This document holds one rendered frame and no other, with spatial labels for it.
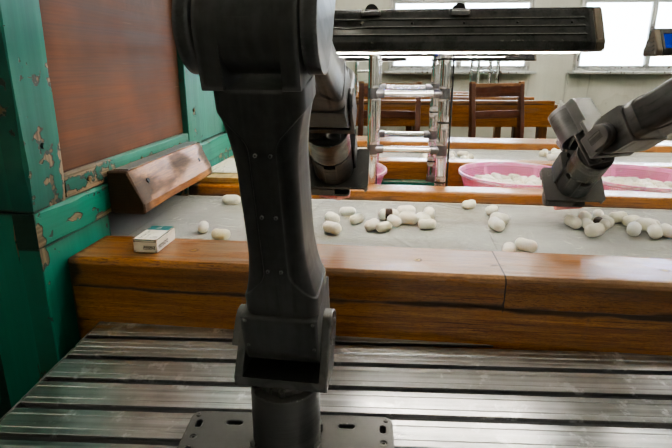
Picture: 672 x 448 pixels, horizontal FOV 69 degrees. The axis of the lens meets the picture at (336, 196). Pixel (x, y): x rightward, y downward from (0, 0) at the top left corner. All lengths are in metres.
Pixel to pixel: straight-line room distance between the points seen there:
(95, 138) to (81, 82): 0.09
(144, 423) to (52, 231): 0.30
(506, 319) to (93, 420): 0.49
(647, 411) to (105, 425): 0.56
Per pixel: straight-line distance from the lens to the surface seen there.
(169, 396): 0.61
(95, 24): 0.87
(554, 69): 6.32
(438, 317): 0.66
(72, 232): 0.78
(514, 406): 0.60
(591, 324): 0.71
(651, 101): 0.79
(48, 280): 0.75
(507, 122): 3.76
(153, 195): 0.86
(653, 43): 1.61
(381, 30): 0.88
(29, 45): 0.72
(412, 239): 0.82
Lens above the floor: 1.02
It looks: 15 degrees down
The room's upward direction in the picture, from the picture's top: straight up
